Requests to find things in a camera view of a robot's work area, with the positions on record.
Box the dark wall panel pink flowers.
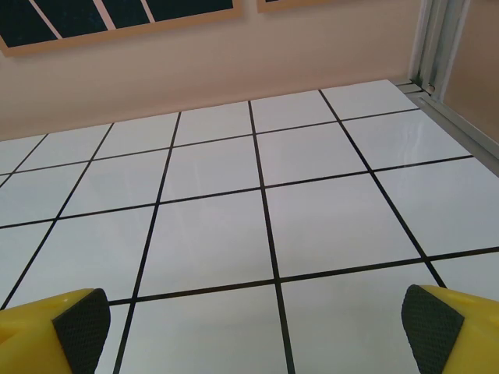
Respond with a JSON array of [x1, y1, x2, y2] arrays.
[[0, 0, 245, 58]]

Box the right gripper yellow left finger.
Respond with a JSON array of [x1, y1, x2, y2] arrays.
[[0, 288, 113, 374]]

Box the aluminium side rail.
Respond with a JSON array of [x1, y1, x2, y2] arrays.
[[397, 79, 499, 157]]

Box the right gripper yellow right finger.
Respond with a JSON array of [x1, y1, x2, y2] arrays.
[[401, 284, 499, 374]]

